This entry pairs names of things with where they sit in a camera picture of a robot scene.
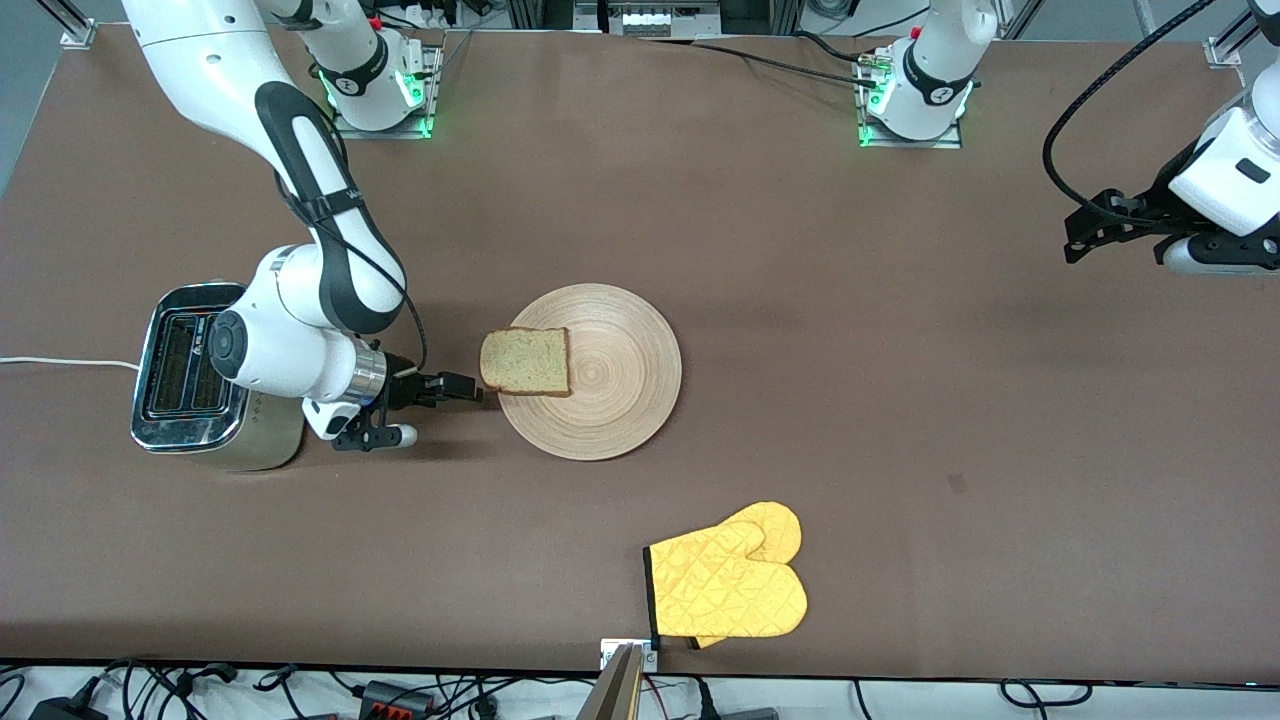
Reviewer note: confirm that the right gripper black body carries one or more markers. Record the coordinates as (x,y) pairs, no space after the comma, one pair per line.
(403,388)

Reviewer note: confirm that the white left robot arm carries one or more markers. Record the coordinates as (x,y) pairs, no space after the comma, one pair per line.
(925,80)

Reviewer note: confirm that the white electrical device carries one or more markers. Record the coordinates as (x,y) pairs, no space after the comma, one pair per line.
(650,18)

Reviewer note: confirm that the black plug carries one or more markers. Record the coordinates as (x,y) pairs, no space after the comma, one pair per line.
(740,714)

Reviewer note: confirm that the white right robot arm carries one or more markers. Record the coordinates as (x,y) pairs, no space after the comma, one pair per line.
(230,70)

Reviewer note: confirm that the aluminium profile post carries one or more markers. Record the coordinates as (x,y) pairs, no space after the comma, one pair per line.
(612,690)

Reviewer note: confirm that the black power adapter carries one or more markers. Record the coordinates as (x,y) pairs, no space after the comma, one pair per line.
(65,710)

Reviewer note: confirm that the metal post mounting bracket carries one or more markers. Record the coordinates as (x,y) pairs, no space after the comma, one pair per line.
(607,650)

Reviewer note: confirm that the silver two-slot toaster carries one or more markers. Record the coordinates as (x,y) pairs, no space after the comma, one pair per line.
(175,370)

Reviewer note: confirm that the metal table corner bracket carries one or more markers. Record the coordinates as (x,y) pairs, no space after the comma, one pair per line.
(78,35)
(1222,52)

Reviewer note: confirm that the black red connector block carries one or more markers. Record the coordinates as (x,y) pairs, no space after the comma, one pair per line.
(395,698)

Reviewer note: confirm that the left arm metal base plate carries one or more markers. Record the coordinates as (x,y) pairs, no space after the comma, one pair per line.
(940,144)

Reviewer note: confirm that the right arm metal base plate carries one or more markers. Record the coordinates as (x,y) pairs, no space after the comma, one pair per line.
(400,133)

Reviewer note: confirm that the yellow quilted oven mitt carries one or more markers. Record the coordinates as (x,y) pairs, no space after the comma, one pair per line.
(725,590)
(778,525)

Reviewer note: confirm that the brown bread slice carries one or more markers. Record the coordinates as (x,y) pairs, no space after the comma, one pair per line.
(525,362)

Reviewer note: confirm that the round wooden plate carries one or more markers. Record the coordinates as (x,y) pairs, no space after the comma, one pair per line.
(620,390)

